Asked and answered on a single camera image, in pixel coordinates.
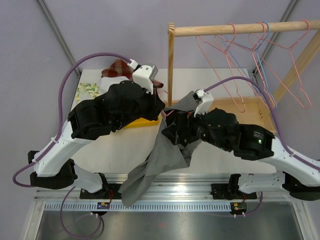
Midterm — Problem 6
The aluminium rail frame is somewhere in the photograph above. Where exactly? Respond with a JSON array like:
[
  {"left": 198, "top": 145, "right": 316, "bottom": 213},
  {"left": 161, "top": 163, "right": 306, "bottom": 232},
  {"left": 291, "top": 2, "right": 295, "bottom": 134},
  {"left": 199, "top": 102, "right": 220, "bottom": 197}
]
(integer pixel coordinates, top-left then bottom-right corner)
[{"left": 34, "top": 136, "right": 311, "bottom": 213}]

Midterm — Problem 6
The purple cable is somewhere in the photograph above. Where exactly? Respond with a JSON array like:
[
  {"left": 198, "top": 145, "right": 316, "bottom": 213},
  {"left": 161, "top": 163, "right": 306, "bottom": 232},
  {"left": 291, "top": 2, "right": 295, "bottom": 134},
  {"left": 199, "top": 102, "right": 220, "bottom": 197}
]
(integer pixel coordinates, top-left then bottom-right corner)
[
  {"left": 204, "top": 76, "right": 320, "bottom": 172},
  {"left": 12, "top": 52, "right": 133, "bottom": 188}
]

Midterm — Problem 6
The grey skirt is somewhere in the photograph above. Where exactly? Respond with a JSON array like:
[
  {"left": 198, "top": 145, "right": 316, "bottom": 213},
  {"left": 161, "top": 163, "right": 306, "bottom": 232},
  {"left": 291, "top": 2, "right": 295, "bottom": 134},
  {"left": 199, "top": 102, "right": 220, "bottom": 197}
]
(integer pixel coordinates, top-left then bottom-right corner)
[{"left": 117, "top": 93, "right": 203, "bottom": 208}]

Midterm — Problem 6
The lemon print skirt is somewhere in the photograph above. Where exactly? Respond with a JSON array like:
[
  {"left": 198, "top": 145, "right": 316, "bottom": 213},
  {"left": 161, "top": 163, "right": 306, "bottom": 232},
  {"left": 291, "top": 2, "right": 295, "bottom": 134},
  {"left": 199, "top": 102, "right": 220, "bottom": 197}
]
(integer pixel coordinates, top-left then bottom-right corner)
[{"left": 75, "top": 83, "right": 101, "bottom": 103}]

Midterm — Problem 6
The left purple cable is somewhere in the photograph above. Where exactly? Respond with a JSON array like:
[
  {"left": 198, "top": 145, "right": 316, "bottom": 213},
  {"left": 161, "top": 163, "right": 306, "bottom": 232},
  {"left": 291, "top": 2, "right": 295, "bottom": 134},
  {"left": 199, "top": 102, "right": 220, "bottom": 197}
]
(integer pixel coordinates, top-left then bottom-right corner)
[{"left": 12, "top": 52, "right": 133, "bottom": 188}]

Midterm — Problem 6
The wooden clothes rack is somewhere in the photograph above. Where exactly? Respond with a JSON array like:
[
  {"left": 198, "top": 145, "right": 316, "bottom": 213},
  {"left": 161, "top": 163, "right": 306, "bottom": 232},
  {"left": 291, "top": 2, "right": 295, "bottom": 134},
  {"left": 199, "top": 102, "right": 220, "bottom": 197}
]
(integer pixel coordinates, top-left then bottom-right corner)
[{"left": 167, "top": 19, "right": 320, "bottom": 132}]

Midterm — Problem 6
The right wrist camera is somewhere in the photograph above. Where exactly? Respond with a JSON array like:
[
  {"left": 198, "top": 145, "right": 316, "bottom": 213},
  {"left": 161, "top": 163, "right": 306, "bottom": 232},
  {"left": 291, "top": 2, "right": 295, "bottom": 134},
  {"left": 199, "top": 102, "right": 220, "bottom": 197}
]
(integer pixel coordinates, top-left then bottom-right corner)
[{"left": 192, "top": 89, "right": 214, "bottom": 117}]

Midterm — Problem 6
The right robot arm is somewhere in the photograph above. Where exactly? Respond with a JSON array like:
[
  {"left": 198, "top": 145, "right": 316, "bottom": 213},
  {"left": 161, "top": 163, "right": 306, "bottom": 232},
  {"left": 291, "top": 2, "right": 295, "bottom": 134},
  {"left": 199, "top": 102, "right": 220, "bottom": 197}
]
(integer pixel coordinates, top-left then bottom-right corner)
[{"left": 161, "top": 108, "right": 320, "bottom": 201}]

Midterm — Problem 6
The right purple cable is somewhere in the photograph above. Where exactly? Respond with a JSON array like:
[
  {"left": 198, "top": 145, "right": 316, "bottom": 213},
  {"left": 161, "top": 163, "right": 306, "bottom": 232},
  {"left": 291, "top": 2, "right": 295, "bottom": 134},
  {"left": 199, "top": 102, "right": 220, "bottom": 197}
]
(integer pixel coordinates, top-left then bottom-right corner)
[{"left": 204, "top": 76, "right": 320, "bottom": 172}]

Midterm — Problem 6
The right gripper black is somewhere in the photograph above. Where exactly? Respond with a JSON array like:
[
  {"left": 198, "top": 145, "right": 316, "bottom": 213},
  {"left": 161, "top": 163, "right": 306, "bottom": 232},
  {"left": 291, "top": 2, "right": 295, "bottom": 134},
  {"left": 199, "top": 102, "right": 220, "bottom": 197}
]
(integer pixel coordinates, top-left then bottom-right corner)
[{"left": 162, "top": 105, "right": 232, "bottom": 152}]

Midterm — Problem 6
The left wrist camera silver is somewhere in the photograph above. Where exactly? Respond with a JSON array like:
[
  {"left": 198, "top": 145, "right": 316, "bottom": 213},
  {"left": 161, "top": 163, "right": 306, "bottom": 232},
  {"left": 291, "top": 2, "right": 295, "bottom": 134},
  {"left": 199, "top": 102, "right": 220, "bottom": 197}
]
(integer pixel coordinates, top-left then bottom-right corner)
[{"left": 127, "top": 59, "right": 158, "bottom": 95}]

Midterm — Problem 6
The white skirt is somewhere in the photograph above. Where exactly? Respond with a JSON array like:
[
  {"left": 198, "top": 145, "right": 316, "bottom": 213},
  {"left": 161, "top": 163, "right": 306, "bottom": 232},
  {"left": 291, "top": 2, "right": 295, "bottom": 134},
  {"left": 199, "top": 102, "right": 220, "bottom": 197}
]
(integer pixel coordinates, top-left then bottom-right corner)
[{"left": 97, "top": 76, "right": 130, "bottom": 95}]

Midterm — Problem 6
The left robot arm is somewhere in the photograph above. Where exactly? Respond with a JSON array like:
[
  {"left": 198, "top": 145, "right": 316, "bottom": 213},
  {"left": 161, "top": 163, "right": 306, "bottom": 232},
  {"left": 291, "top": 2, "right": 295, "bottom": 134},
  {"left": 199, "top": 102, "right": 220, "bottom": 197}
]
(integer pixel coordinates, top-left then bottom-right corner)
[{"left": 28, "top": 80, "right": 166, "bottom": 199}]

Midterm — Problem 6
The blue hanger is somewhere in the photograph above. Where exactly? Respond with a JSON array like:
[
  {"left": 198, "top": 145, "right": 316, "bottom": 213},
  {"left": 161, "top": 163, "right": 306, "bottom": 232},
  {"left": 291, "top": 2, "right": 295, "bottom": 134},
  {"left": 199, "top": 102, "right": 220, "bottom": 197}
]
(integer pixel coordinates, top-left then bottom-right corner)
[{"left": 225, "top": 23, "right": 271, "bottom": 103}]

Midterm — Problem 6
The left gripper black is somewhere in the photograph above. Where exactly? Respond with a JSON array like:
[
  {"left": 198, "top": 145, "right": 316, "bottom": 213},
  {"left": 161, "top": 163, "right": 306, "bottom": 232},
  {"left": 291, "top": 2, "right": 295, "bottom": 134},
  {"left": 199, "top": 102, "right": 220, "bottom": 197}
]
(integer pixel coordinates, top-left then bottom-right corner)
[{"left": 113, "top": 82, "right": 166, "bottom": 130}]

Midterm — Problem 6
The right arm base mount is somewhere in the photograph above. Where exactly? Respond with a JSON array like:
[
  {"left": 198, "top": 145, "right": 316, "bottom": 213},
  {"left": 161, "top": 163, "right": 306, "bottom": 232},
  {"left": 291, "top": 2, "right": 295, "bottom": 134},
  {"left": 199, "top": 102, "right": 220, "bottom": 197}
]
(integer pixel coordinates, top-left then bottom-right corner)
[{"left": 211, "top": 171, "right": 286, "bottom": 201}]

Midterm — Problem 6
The red plaid skirt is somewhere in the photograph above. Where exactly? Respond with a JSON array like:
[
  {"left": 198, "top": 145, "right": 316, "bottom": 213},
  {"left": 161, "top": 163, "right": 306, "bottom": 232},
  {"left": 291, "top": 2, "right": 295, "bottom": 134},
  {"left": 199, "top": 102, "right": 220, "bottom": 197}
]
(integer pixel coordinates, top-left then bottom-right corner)
[{"left": 101, "top": 58, "right": 164, "bottom": 89}]

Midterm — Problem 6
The yellow plastic tray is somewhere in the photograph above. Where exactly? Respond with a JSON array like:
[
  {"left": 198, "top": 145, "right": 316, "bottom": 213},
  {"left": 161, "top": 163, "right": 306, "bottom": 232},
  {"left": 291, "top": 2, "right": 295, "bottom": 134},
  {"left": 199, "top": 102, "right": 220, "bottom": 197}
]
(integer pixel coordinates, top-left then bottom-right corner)
[{"left": 123, "top": 115, "right": 162, "bottom": 129}]

